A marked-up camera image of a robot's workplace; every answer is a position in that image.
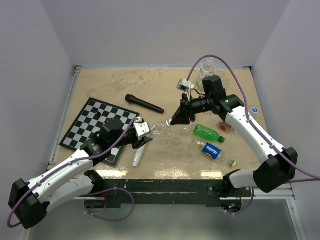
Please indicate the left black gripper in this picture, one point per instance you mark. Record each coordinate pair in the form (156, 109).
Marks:
(140, 141)

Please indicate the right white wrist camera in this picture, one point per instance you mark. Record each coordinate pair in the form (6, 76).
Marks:
(185, 86)

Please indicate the red label tea bottle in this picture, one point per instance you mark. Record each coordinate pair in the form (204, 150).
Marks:
(225, 127)

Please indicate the black microphone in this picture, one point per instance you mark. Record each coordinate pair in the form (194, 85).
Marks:
(134, 100)

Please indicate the black chess piece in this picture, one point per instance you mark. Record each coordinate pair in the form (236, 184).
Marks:
(97, 114)

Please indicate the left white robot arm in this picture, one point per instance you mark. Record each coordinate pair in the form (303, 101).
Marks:
(30, 201)

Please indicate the black white chessboard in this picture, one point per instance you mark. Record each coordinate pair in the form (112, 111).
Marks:
(85, 124)

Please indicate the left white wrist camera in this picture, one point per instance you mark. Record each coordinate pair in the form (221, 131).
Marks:
(141, 127)

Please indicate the green plastic bottle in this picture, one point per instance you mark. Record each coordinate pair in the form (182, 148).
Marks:
(207, 134)

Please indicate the aluminium frame rail right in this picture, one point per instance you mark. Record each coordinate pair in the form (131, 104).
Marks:
(284, 192)

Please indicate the white cap with square mark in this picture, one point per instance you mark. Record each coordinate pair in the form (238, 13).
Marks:
(168, 122)

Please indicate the white microphone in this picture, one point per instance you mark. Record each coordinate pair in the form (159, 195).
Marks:
(138, 156)

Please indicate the Pepsi label clear bottle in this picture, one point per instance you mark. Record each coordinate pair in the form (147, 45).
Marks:
(216, 154)

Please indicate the aluminium frame rail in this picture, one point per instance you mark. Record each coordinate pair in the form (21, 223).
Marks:
(284, 192)
(55, 158)

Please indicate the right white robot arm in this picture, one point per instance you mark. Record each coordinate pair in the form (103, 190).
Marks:
(277, 162)

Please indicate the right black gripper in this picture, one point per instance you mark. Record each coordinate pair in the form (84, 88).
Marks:
(186, 111)

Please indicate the white label tea bottle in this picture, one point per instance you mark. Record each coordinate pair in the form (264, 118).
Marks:
(207, 68)

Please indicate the blue Pocari Sweat cap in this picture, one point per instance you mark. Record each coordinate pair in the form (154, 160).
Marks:
(255, 110)

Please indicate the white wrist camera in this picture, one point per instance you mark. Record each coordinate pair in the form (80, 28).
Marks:
(141, 127)
(185, 86)

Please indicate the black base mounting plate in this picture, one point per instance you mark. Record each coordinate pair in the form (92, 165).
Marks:
(165, 192)

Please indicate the aluminium frame rail left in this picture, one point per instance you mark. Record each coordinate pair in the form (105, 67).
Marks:
(55, 158)

